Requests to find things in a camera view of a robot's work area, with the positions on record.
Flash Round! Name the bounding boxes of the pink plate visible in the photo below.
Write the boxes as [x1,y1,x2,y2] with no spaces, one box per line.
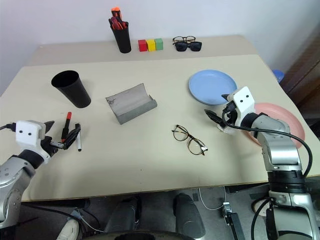
[240,102,307,149]

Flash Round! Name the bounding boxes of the round wooden disc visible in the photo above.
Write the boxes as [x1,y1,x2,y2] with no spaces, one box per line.
[250,198,271,218]

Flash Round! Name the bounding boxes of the orange-capped screwdriver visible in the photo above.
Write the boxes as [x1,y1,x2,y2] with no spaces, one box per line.
[111,7,124,23]

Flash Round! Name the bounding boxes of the clear-lens black-framed glasses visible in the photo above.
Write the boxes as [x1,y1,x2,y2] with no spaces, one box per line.
[172,35,197,46]

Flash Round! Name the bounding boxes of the tortoiseshell round glasses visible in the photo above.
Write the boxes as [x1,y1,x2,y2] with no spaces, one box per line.
[171,124,209,157]

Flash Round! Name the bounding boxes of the white shoe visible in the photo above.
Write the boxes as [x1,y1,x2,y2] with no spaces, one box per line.
[57,218,82,240]

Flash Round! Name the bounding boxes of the grey open glasses case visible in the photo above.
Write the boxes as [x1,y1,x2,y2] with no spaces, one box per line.
[104,82,158,125]

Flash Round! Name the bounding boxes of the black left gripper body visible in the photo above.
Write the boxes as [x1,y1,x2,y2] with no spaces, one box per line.
[40,136,67,158]

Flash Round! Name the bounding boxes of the white floor cable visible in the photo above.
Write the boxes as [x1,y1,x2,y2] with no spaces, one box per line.
[198,186,227,211]

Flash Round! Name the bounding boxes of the dark rounded shape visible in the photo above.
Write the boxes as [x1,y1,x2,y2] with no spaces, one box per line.
[172,192,207,239]
[103,196,141,235]

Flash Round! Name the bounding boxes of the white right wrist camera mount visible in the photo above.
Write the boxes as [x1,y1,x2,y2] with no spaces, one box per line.
[225,86,256,128]

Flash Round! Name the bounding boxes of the blue bottle cap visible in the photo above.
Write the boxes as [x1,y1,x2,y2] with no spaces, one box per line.
[272,69,285,84]

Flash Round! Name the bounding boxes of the black looped shoulder cable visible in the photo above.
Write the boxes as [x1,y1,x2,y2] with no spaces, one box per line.
[250,196,279,240]

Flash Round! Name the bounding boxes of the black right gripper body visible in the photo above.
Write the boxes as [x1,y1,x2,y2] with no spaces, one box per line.
[221,100,239,126]

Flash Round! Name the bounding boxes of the red wooden block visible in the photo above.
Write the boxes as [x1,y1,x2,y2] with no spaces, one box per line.
[137,39,148,53]

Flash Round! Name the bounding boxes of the black metal bracket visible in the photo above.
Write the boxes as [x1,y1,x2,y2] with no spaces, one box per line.
[220,200,247,240]

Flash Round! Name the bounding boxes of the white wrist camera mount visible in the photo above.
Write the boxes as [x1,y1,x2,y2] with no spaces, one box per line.
[14,120,52,165]
[225,86,256,128]

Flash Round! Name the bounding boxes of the empty black cup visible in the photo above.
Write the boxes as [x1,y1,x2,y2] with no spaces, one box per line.
[51,70,92,109]

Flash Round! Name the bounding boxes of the black cup holding screwdrivers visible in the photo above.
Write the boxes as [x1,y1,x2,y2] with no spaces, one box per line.
[111,24,133,54]

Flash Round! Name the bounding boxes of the dark brown wooden furniture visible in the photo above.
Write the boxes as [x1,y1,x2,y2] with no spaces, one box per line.
[281,24,320,139]

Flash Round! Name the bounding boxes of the black sunglasses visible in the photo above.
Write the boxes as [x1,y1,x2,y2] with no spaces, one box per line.
[173,41,203,53]

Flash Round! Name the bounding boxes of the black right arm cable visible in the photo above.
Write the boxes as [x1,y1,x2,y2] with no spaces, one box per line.
[221,109,314,179]

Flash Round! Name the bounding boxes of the blue plate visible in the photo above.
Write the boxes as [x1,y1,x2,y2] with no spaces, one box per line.
[188,69,239,106]

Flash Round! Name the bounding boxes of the yellow wooden block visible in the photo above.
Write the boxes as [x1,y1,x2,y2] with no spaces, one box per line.
[145,39,157,52]

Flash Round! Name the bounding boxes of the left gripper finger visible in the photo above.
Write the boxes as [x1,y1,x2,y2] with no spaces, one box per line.
[62,123,82,151]
[44,120,56,134]

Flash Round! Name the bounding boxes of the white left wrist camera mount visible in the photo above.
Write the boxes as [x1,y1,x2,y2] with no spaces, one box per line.
[14,120,52,165]

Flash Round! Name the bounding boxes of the red and black marker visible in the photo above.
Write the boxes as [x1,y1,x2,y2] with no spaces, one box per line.
[61,111,73,143]

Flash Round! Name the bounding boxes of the black floor cable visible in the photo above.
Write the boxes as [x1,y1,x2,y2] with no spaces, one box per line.
[21,201,106,234]

